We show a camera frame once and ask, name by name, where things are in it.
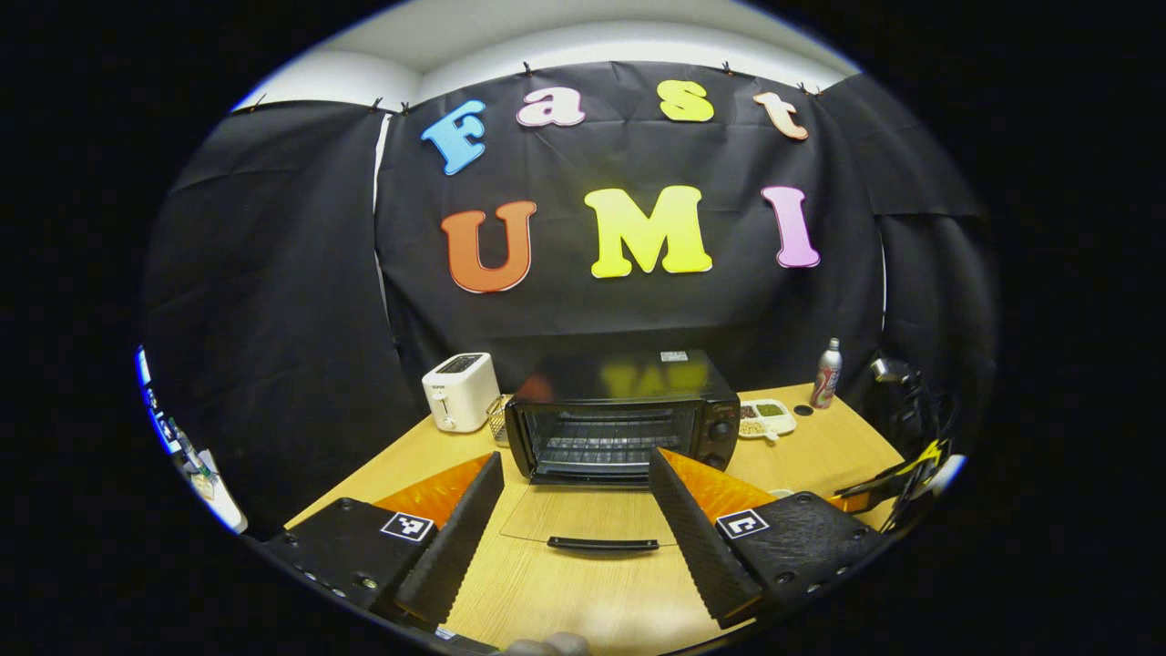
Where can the silver drink bottle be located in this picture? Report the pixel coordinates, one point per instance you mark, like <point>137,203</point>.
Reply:
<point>826,378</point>

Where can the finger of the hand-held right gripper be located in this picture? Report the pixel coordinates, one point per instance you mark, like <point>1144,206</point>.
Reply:
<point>852,503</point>
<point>888,472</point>

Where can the black electric oven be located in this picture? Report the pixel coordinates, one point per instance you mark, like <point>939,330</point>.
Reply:
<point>629,378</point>

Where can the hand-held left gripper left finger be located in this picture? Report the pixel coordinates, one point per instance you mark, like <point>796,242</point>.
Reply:
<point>455,547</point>

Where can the white toaster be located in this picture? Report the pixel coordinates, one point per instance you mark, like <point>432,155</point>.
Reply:
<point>460,392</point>

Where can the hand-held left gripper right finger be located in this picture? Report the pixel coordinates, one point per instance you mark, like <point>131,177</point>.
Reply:
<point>697,547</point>

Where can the white divided plate with grains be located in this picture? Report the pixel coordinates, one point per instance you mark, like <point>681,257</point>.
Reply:
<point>767,419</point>

